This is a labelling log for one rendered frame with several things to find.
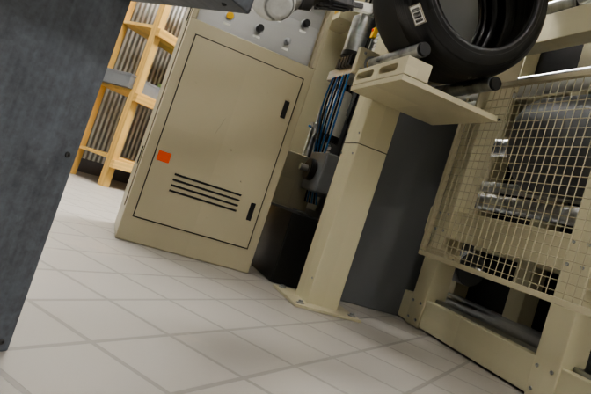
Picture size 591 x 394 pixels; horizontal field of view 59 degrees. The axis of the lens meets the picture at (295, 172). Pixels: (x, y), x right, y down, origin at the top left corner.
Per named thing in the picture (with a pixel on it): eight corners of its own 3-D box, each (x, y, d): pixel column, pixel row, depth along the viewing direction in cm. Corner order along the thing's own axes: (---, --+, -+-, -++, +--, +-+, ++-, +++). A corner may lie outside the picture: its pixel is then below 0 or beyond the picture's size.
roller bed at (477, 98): (444, 110, 219) (465, 43, 220) (472, 122, 224) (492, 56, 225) (475, 107, 200) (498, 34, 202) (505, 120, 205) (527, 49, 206)
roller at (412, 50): (365, 71, 189) (365, 58, 189) (376, 71, 191) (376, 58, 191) (419, 56, 157) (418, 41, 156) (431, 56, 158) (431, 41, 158)
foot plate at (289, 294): (272, 286, 206) (273, 280, 206) (331, 302, 214) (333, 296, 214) (295, 306, 180) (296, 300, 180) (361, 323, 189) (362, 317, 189)
